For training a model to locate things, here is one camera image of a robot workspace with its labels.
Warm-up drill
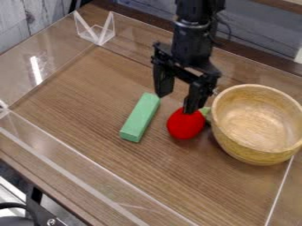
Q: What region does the red plush strawberry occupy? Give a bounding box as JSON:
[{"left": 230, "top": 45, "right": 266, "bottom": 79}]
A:
[{"left": 166, "top": 107, "right": 211, "bottom": 139}]

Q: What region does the wooden bowl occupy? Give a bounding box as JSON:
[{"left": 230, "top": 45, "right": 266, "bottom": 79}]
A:
[{"left": 211, "top": 84, "right": 302, "bottom": 166}]

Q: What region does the clear acrylic tray wall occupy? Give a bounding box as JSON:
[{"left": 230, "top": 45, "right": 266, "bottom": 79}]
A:
[{"left": 0, "top": 6, "right": 302, "bottom": 226}]

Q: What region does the black cable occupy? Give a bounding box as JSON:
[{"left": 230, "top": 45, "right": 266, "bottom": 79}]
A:
[{"left": 0, "top": 201, "right": 31, "bottom": 226}]

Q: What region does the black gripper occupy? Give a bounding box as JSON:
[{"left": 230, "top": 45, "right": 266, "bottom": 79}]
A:
[{"left": 151, "top": 19, "right": 221, "bottom": 114}]

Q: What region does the black table leg bracket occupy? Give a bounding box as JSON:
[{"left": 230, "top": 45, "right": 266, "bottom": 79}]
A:
[{"left": 26, "top": 187, "right": 67, "bottom": 226}]

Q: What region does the green rectangular block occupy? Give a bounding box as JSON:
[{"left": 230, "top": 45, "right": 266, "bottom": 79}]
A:
[{"left": 119, "top": 93, "right": 161, "bottom": 142}]

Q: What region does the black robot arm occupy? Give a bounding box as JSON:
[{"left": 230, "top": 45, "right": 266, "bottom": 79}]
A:
[{"left": 151, "top": 0, "right": 226, "bottom": 115}]

